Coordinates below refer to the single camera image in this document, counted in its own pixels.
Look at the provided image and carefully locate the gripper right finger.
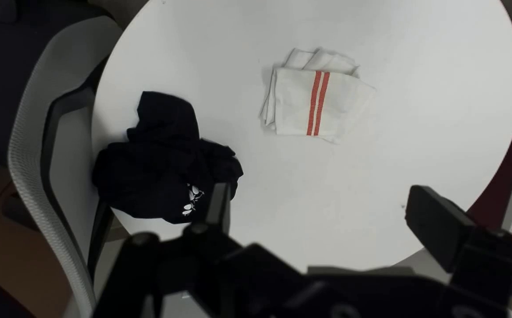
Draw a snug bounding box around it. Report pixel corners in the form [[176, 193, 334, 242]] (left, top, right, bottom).
[[405, 185, 512, 318]]

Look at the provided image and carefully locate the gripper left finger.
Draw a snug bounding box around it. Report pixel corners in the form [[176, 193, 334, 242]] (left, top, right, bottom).
[[92, 182, 309, 318]]

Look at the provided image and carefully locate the black t-shirt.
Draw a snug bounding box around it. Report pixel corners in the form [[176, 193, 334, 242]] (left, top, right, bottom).
[[91, 91, 244, 224]]

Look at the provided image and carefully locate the grey office chair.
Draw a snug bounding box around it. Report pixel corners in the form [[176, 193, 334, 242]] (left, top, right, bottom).
[[8, 16, 124, 318]]

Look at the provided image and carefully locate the white towel with red stripes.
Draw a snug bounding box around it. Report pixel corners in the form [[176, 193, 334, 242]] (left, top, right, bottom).
[[259, 47, 376, 144]]

